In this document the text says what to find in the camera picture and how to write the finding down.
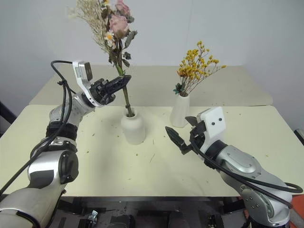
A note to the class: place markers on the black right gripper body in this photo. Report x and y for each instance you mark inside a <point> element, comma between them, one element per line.
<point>198,134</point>

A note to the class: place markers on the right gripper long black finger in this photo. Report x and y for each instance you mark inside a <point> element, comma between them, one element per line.
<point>177,137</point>

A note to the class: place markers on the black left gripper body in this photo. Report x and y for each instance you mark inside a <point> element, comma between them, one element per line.
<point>101,91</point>

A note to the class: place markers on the right gripper short-looking black finger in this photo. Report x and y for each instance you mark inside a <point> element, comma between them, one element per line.
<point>192,121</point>

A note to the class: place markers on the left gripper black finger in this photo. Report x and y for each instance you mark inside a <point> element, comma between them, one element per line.
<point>117,89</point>
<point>120,80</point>

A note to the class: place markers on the pink dried flower bouquet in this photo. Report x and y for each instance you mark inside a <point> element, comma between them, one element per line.
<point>118,23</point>

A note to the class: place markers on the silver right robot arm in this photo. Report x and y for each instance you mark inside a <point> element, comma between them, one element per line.
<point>240,164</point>

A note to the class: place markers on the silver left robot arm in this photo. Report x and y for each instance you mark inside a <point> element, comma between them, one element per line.
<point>42,166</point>

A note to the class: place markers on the yellow dried flower bouquet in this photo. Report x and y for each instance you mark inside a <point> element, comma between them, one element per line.
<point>192,69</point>

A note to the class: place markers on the tall white vase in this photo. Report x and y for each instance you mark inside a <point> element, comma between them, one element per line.
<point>179,111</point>

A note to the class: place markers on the round white vase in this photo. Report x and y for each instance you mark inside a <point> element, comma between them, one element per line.
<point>133,130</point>

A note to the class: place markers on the dark rounded shape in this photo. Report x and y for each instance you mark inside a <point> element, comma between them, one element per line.
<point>176,219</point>
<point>122,222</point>

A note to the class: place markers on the small metal clamp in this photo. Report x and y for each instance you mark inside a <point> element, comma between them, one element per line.
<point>93,215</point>

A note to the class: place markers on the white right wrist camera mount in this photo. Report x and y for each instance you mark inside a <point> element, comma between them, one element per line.
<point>213,126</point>

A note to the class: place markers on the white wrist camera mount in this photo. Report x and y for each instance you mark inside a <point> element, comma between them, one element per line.
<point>82,71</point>
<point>213,126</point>

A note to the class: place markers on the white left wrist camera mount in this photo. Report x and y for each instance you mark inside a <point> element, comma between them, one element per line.
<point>82,71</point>

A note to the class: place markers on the black table frame bar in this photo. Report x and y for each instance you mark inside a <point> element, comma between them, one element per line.
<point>142,199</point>

